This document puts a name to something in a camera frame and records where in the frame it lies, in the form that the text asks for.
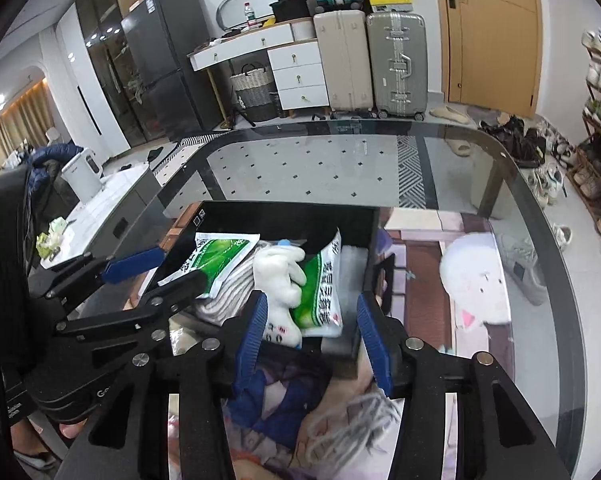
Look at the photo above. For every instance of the wooden door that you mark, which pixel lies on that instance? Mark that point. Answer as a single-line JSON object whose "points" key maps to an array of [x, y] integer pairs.
{"points": [[490, 35]]}

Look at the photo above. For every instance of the shoe rack with shoes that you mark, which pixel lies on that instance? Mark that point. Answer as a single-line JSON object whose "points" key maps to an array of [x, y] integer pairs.
{"points": [[598, 180]]}

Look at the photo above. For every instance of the white plush toy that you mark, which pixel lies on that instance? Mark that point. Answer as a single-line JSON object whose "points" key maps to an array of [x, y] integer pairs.
{"points": [[278, 280]]}

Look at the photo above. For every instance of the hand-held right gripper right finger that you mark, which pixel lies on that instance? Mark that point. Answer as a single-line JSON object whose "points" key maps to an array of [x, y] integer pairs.
{"points": [[375, 350]]}

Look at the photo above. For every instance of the tall glass door cabinet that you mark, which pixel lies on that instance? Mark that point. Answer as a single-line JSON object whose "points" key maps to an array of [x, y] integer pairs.
{"points": [[105, 60]]}

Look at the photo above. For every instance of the woven laundry basket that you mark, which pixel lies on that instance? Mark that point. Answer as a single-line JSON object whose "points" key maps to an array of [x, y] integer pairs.
{"points": [[253, 92]]}

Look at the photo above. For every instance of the silver suitcase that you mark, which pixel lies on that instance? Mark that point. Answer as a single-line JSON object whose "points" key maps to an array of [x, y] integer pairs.
{"points": [[395, 65]]}

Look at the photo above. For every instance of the grey marble side table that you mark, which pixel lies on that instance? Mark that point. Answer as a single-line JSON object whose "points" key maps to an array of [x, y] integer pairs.
{"points": [[115, 195]]}

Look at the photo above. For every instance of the grey white sneaker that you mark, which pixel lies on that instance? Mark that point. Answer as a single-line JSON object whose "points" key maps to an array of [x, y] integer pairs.
{"points": [[523, 265]]}

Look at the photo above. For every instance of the beige curtain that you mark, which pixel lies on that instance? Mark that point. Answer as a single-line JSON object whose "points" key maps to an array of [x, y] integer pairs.
{"points": [[15, 125]]}

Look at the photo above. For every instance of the green white flower bunch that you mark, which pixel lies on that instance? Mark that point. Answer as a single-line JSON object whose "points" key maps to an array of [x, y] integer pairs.
{"points": [[53, 237]]}

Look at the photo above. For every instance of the black cardboard box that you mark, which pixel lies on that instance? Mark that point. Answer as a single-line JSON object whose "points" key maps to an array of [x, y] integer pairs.
{"points": [[280, 220]]}

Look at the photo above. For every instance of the plastic water bottle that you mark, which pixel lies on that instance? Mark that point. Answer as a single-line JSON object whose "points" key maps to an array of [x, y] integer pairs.
{"points": [[250, 15]]}

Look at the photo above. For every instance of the beige slippers pair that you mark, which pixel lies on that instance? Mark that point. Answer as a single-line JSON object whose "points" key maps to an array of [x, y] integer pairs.
{"points": [[450, 115]]}

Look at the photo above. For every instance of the yellow black shoe box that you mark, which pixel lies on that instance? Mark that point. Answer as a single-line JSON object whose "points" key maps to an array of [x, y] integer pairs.
{"points": [[388, 2]]}

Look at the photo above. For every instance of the dark grey refrigerator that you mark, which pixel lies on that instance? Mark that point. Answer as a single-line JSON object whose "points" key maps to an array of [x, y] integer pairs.
{"points": [[170, 70]]}

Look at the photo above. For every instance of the black white striped rug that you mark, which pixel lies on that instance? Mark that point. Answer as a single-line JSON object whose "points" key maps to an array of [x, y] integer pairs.
{"points": [[410, 170]]}

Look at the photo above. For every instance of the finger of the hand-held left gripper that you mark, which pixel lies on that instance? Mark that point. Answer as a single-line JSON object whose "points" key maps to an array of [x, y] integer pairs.
{"points": [[180, 287], [130, 262]]}

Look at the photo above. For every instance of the printed desk mat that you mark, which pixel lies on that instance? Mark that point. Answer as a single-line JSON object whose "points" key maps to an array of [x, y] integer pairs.
{"points": [[430, 240]]}

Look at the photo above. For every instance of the beige suitcase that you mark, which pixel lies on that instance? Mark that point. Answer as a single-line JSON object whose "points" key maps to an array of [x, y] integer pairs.
{"points": [[343, 65]]}

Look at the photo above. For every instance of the dark blue jacket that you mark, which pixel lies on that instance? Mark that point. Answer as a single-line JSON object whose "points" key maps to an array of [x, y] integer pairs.
{"points": [[55, 155]]}

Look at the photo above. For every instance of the oval metal frame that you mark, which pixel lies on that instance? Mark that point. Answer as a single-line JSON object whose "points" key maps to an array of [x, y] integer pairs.
{"points": [[223, 2]]}

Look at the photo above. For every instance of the green white packet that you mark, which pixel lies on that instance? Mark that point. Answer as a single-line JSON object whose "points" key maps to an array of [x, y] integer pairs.
{"points": [[220, 260], [315, 290]]}

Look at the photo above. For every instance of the wooden shoe rack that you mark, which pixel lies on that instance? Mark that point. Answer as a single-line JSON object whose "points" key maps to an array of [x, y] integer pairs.
{"points": [[588, 125]]}

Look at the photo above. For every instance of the scattered loose shoes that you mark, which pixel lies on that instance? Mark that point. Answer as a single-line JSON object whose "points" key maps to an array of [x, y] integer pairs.
{"points": [[515, 140]]}

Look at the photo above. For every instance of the black storage box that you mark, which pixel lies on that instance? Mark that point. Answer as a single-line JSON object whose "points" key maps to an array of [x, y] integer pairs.
{"points": [[290, 10]]}

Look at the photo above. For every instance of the white desk with drawers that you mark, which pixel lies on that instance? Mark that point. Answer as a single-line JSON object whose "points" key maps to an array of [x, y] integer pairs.
{"points": [[300, 75]]}

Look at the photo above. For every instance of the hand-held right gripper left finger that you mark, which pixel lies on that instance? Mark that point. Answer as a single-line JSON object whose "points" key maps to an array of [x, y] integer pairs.
{"points": [[250, 340]]}

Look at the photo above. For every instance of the person's left hand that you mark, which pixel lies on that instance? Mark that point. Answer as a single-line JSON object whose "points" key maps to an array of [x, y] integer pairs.
{"points": [[73, 431]]}

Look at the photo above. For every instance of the white electric kettle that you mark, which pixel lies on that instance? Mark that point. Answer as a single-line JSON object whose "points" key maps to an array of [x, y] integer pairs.
{"points": [[80, 175]]}

